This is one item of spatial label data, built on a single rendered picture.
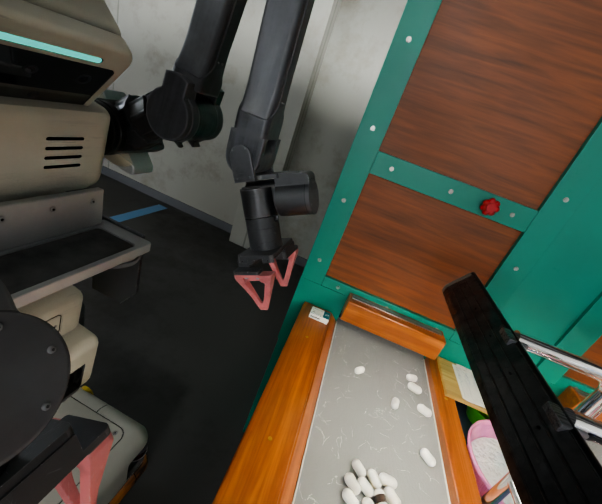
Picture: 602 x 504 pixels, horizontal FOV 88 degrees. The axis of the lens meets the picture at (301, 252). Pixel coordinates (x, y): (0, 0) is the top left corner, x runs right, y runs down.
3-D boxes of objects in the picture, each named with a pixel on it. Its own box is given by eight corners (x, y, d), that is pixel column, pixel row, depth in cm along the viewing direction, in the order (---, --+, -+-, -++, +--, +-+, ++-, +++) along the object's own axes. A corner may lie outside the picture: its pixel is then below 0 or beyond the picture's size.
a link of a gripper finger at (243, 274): (292, 297, 57) (285, 248, 54) (277, 317, 51) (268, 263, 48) (258, 296, 59) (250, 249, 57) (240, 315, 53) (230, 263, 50)
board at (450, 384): (444, 395, 83) (446, 392, 83) (435, 358, 97) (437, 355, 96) (567, 450, 80) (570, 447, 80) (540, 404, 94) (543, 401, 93)
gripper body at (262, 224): (294, 246, 59) (289, 208, 57) (273, 266, 50) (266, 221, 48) (263, 247, 61) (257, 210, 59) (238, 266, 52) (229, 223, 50)
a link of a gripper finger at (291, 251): (303, 281, 63) (297, 237, 61) (291, 297, 57) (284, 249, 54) (272, 281, 66) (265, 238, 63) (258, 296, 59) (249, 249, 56)
